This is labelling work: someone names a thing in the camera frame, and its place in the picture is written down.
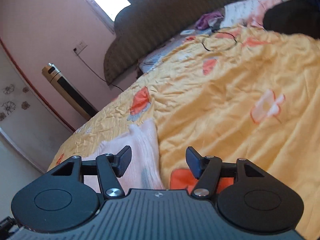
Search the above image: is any pink knit sweater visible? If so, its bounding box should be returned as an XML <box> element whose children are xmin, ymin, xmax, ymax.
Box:
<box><xmin>84</xmin><ymin>119</ymin><xmax>164</xmax><ymax>193</ymax></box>

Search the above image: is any floral glass wardrobe door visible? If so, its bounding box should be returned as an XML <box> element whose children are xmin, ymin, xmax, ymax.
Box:
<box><xmin>1</xmin><ymin>47</ymin><xmax>71</xmax><ymax>173</ymax></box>

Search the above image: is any yellow carrot print quilt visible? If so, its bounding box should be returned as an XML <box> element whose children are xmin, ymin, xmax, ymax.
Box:
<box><xmin>51</xmin><ymin>26</ymin><xmax>319</xmax><ymax>239</ymax></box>

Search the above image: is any gold tower fan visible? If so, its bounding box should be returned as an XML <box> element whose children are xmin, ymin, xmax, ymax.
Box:
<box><xmin>42</xmin><ymin>63</ymin><xmax>98</xmax><ymax>121</ymax></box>

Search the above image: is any blue grey patterned bedsheet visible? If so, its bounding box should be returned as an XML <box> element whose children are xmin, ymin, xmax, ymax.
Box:
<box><xmin>138</xmin><ymin>28</ymin><xmax>212</xmax><ymax>74</ymax></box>

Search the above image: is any white remote control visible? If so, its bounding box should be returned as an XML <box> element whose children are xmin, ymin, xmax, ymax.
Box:
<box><xmin>180</xmin><ymin>29</ymin><xmax>195</xmax><ymax>36</ymax></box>

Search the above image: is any purple crumpled cloth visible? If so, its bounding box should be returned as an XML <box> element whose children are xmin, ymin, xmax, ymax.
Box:
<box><xmin>195</xmin><ymin>11</ymin><xmax>223</xmax><ymax>30</ymax></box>

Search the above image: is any white patterned pillow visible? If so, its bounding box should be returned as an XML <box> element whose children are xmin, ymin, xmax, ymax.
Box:
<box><xmin>220</xmin><ymin>0</ymin><xmax>263</xmax><ymax>29</ymax></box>

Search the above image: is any black garment on bed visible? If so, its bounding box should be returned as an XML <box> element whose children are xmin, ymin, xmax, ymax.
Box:
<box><xmin>263</xmin><ymin>0</ymin><xmax>319</xmax><ymax>39</ymax></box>

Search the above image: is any dark striped padded headboard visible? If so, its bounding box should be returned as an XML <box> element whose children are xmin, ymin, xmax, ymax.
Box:
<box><xmin>104</xmin><ymin>0</ymin><xmax>239</xmax><ymax>85</ymax></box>

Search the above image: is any black fan power cord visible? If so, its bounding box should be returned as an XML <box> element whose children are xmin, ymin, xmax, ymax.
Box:
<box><xmin>74</xmin><ymin>48</ymin><xmax>124</xmax><ymax>93</ymax></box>

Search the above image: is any white wall power socket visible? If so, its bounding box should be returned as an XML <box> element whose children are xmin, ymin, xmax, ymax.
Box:
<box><xmin>73</xmin><ymin>41</ymin><xmax>87</xmax><ymax>55</ymax></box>

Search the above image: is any black cable on quilt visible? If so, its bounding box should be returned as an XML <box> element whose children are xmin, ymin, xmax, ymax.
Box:
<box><xmin>201</xmin><ymin>29</ymin><xmax>238</xmax><ymax>52</ymax></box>

